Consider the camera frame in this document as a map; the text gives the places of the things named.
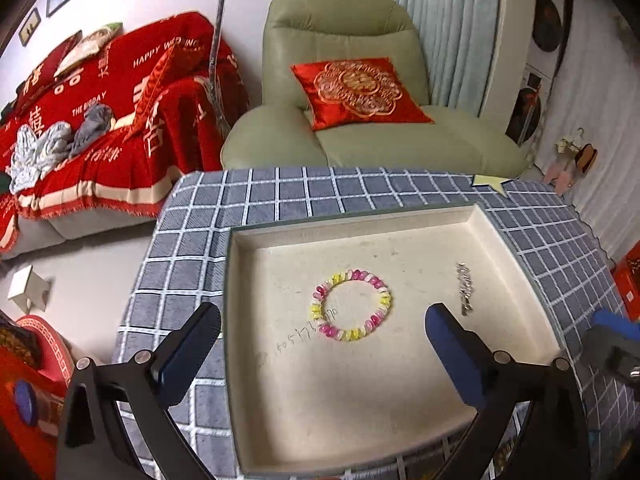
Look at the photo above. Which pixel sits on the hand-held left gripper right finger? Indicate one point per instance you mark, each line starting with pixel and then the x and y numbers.
pixel 457 355

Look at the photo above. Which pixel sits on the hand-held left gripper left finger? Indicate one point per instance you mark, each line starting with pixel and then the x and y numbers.
pixel 184 357

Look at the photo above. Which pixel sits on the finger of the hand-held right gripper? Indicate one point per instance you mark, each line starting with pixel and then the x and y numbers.
pixel 610 345

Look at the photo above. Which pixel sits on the cream tray with grey rim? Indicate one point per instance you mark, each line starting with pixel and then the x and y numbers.
pixel 300 385

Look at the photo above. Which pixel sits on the red plastic stool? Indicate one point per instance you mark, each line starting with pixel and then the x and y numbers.
pixel 629 280

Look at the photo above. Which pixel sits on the silver rhinestone hair clip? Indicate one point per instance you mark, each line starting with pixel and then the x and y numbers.
pixel 465 285

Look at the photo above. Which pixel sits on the grey checked tablecloth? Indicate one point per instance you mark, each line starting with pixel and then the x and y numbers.
pixel 200 210

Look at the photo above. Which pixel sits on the red patterned box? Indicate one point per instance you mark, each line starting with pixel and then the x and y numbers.
pixel 35 410

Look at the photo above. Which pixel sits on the light grey sofa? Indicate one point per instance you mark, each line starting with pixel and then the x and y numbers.
pixel 75 229

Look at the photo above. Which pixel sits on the white box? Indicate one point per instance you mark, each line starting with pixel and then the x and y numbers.
pixel 30 287

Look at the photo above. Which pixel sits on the pink slippers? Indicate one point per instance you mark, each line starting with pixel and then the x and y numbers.
pixel 560 177

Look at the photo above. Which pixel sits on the yellow star sticker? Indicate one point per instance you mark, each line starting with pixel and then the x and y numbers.
pixel 487 181

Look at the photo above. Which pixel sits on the brown slippers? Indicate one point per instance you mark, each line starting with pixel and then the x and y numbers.
pixel 586 157

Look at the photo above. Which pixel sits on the red printed blanket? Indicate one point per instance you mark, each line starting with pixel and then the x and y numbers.
pixel 125 165

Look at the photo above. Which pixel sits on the grey crumpled cloth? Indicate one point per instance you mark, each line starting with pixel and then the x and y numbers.
pixel 92 127

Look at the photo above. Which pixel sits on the white washing machine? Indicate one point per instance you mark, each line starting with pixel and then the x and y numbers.
pixel 525 110

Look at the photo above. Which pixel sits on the light blue crumpled cloth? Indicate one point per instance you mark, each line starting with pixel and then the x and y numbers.
pixel 37 152

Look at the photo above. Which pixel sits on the red satin pillow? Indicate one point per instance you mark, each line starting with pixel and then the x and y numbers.
pixel 155 85

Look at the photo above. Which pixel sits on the red embroidered cushion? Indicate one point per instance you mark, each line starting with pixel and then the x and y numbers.
pixel 360 90

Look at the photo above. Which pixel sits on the silver floor lamp pole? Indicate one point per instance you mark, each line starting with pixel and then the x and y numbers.
pixel 217 45

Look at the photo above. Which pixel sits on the light blue curtain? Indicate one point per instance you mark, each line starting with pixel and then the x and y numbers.
pixel 445 35

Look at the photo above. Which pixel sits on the dark red pillow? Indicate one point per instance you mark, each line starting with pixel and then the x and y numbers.
pixel 45 67

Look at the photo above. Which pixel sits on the white green printed pillow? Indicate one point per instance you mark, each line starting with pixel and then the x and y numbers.
pixel 87 47

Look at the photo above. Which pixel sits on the white dryer with black door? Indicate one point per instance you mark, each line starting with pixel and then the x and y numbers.
pixel 550 20

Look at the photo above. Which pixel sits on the green leather armchair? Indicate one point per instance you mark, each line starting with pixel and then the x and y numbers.
pixel 350 25

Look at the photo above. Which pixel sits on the small framed wall picture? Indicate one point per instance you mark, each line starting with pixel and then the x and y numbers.
pixel 30 26

